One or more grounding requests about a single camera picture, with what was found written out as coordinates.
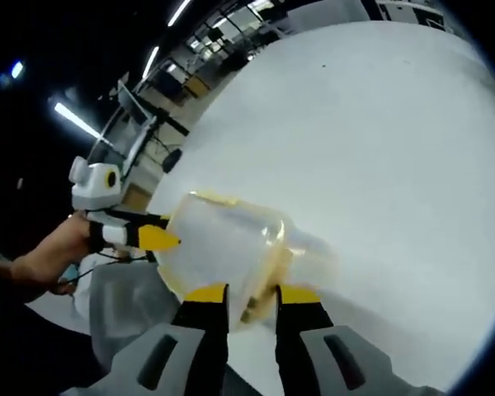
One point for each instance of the black oval object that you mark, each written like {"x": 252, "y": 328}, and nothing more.
{"x": 172, "y": 161}

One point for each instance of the person's left hand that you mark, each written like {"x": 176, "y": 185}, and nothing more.
{"x": 53, "y": 260}

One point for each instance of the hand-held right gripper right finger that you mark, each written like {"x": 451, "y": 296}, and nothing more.
{"x": 330, "y": 354}

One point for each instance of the grey cloth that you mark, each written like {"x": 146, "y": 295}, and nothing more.
{"x": 132, "y": 313}

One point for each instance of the ceiling light bar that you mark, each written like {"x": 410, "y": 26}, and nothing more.
{"x": 150, "y": 62}
{"x": 76, "y": 119}

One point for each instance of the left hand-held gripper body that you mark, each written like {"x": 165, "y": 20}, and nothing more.
{"x": 95, "y": 187}

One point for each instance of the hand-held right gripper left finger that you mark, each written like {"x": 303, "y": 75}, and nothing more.
{"x": 169, "y": 354}

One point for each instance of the desk monitor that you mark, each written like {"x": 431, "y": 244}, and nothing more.
{"x": 134, "y": 103}

